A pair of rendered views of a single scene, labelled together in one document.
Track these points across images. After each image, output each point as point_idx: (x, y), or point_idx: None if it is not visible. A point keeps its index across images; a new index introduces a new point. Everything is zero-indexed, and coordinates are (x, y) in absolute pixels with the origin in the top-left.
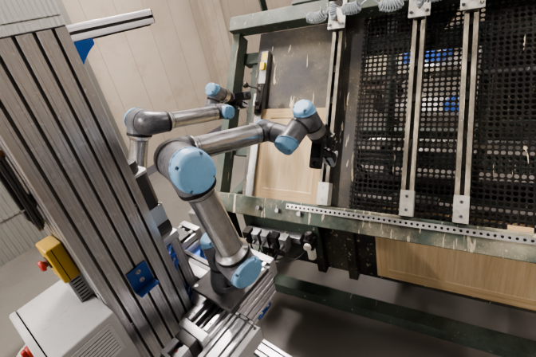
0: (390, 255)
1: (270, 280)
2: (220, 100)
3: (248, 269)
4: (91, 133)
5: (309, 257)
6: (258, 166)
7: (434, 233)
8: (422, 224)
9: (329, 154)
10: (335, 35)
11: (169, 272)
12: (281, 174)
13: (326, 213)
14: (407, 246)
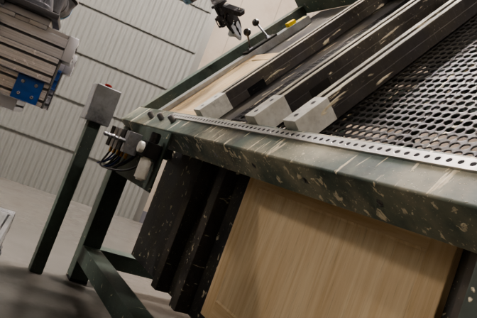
0: (231, 267)
1: (55, 56)
2: None
3: None
4: None
5: (135, 172)
6: (195, 94)
7: (256, 136)
8: (255, 127)
9: None
10: None
11: None
12: (203, 99)
13: (191, 119)
14: (254, 248)
